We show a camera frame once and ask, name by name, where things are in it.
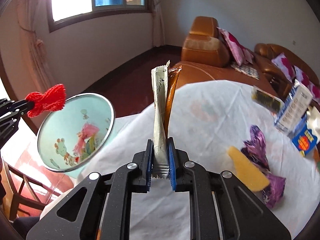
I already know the white orange snack packet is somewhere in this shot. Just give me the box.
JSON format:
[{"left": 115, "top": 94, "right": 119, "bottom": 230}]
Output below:
[{"left": 151, "top": 61, "right": 170, "bottom": 179}]

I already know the purple foil wrapper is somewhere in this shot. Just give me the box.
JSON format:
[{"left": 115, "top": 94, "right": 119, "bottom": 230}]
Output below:
[{"left": 240, "top": 125, "right": 286, "bottom": 209}]

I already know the dark seaweed snack pack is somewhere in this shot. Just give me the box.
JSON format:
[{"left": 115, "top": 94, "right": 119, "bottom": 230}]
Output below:
[{"left": 251, "top": 86, "right": 284, "bottom": 114}]

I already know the pink floral cushion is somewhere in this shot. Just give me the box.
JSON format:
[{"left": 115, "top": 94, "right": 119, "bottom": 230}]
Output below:
[
  {"left": 294, "top": 66, "right": 310, "bottom": 87},
  {"left": 271, "top": 53, "right": 296, "bottom": 81}
]

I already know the checkered cloth on sofa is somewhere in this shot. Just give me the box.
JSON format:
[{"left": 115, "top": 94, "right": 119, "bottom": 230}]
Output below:
[{"left": 231, "top": 62, "right": 259, "bottom": 80}]

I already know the red rope bundle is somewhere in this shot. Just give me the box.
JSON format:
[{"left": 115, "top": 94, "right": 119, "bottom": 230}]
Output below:
[{"left": 24, "top": 83, "right": 67, "bottom": 119}]

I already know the pink floral cushion left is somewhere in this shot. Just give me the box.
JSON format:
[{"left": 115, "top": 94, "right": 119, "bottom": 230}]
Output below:
[{"left": 271, "top": 53, "right": 296, "bottom": 81}]

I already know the pink plastic bag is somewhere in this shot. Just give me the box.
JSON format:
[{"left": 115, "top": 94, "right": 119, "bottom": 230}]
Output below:
[{"left": 73, "top": 122, "right": 99, "bottom": 155}]

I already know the pink floral pillow chaise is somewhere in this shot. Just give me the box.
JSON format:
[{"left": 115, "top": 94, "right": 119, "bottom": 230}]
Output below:
[{"left": 217, "top": 28, "right": 254, "bottom": 66}]

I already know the brown leather chaise sofa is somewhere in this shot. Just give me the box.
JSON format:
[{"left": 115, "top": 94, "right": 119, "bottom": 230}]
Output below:
[{"left": 175, "top": 16, "right": 277, "bottom": 96}]

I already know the beige right curtain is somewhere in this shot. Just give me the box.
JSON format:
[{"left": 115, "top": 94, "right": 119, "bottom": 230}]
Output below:
[{"left": 152, "top": 0, "right": 165, "bottom": 47}]

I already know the pink left curtain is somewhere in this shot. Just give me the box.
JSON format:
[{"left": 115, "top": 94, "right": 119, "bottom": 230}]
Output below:
[{"left": 16, "top": 0, "right": 56, "bottom": 92}]

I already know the blue Look milk carton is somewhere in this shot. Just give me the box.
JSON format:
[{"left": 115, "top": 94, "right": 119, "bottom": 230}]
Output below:
[{"left": 292, "top": 107, "right": 319, "bottom": 157}]

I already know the tall white blue carton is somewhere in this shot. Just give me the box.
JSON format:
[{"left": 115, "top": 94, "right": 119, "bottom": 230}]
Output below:
[{"left": 274, "top": 80, "right": 313, "bottom": 135}]

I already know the yellow sponge piece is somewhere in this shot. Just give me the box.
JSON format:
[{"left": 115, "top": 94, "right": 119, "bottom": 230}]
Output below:
[{"left": 227, "top": 146, "right": 270, "bottom": 192}]

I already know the brown leather back sofa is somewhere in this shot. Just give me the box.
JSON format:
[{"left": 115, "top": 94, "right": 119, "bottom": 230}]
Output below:
[{"left": 254, "top": 43, "right": 319, "bottom": 103}]

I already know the white orange printed tablecloth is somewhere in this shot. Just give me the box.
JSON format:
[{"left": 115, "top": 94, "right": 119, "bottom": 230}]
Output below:
[{"left": 39, "top": 80, "right": 320, "bottom": 240}]

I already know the pink floral cushion middle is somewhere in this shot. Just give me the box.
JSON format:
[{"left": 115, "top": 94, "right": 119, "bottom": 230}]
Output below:
[{"left": 294, "top": 66, "right": 310, "bottom": 87}]

